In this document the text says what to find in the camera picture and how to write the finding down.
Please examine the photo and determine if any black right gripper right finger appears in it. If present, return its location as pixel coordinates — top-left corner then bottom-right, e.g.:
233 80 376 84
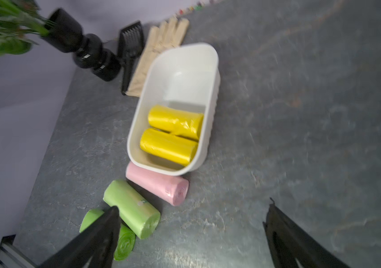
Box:
263 201 348 268

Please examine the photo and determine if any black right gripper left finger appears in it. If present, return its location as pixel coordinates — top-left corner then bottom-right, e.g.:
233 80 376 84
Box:
40 206 120 268

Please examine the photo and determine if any pink trash bag roll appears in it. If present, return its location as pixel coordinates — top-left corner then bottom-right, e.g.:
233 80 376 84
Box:
125 162 189 207

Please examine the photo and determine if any yellow trash bag roll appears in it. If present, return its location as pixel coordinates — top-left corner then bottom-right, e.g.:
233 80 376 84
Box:
148 105 204 141
140 128 198 166

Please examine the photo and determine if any green trash bag roll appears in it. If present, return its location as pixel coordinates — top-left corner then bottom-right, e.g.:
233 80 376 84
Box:
80 209 136 261
103 180 161 240

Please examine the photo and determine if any white plastic storage box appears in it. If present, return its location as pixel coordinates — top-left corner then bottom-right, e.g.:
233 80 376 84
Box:
127 42 221 176

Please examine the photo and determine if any green artificial plant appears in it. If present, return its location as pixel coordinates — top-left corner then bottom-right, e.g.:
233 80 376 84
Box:
0 0 56 56

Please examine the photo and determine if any black ceramic plant pot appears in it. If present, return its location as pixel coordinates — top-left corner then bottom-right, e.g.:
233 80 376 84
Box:
42 8 121 82

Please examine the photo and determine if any black slotted plastic scoop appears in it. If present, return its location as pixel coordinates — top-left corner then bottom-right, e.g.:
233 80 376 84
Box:
117 21 145 95

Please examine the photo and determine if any cream fabric glove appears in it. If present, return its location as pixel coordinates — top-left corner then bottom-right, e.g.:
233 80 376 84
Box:
125 17 189 97

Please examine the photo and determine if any front aluminium rail base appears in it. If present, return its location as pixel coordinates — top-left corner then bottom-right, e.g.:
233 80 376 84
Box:
0 234 37 268

